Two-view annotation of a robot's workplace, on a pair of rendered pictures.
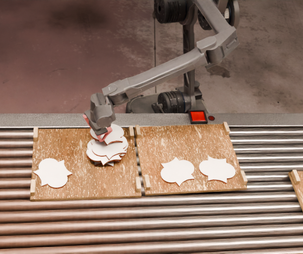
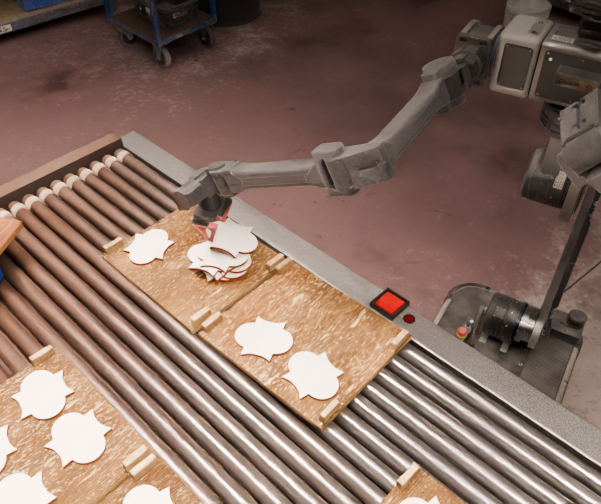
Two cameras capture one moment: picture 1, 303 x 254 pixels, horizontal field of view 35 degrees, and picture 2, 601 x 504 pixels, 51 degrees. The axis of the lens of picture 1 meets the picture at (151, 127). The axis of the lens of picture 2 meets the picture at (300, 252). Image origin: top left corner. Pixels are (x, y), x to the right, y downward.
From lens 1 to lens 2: 132 cm
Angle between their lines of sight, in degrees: 41
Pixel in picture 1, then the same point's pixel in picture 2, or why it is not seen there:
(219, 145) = (362, 352)
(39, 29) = (469, 159)
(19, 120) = not seen: hidden behind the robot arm
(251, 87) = not seen: outside the picture
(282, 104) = not seen: outside the picture
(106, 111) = (189, 188)
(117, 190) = (178, 307)
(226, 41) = (353, 158)
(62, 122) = (233, 211)
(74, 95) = (430, 249)
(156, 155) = (269, 305)
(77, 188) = (149, 276)
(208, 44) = (325, 150)
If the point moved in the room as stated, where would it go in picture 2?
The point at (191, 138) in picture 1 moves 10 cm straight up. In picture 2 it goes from (339, 319) to (340, 292)
